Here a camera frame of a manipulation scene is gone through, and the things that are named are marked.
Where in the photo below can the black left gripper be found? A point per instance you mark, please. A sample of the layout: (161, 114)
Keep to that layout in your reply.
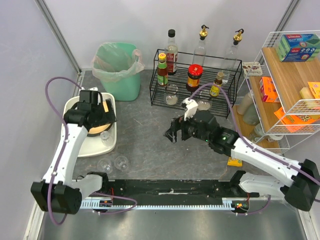
(106, 113)

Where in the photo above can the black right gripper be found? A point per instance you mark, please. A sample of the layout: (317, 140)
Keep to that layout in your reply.
(180, 128)

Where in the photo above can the beige round plate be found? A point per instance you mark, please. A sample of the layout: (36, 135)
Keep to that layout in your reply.
(100, 128)

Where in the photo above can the small clear glass cup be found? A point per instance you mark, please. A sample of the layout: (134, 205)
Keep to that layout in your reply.
(106, 138)

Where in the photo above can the blue ceramic plate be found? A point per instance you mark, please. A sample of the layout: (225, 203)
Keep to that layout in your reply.
(96, 134)

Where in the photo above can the glass jar with white powder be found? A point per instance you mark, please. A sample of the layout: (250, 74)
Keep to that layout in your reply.
(171, 94)

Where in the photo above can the clear drinking glass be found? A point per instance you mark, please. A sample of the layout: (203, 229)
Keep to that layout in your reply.
(105, 166)
(121, 163)

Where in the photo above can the sauce bottle yellow cap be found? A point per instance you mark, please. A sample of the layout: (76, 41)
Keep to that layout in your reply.
(162, 70)

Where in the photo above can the small yellow label bottle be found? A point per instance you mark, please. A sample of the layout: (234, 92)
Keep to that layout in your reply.
(215, 89)

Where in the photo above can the chili sauce jar red lid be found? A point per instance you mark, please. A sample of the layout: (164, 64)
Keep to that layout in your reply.
(195, 72)

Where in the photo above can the glass oil bottle gold spout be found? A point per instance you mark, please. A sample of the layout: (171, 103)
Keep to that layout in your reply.
(200, 50)

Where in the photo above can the dark vinegar bottle black cap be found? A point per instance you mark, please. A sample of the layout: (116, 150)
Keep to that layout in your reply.
(171, 51)

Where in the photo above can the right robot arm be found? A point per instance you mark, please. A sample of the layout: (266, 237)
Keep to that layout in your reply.
(298, 182)

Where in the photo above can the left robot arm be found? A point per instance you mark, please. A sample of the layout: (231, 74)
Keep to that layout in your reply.
(89, 129)

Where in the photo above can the white rectangular basin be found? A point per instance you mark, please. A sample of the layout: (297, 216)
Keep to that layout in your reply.
(93, 145)

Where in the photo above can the green trash bin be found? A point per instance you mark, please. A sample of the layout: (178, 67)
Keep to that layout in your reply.
(124, 90)

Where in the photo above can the clear pink bin liner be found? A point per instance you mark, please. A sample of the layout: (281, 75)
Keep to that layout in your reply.
(114, 61)

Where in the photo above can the yellow M&Ms candy bag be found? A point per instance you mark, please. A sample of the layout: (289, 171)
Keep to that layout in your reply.
(234, 162)

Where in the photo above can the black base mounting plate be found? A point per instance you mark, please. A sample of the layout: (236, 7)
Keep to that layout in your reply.
(176, 191)

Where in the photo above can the green soap dispenser bottle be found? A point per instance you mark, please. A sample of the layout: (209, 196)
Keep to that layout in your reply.
(250, 116)

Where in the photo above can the beige pump bottle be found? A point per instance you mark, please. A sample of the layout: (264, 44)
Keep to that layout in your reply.
(246, 102)

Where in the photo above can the clear bottle on shelf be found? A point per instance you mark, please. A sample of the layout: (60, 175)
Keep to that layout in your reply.
(257, 134)

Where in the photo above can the white chocolate box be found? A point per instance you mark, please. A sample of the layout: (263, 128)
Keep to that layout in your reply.
(252, 69)

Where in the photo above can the orange box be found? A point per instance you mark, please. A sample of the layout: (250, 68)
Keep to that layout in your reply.
(268, 90)

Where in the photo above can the orange snack bag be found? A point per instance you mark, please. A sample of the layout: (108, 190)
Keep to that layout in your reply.
(297, 123)

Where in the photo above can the yellow sponge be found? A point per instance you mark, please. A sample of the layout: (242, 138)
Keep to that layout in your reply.
(306, 94)

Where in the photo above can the green sponge pack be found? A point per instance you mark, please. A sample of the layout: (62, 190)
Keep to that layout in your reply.
(298, 47)

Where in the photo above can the yellow orange packet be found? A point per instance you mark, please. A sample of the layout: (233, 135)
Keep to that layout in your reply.
(315, 89)

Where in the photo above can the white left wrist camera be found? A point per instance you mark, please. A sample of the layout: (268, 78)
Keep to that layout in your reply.
(90, 89)

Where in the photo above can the white cable duct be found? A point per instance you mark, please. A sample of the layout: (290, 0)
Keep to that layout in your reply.
(104, 203)

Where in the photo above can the white wire shelf unit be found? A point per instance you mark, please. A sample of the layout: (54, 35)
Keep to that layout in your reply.
(288, 78)

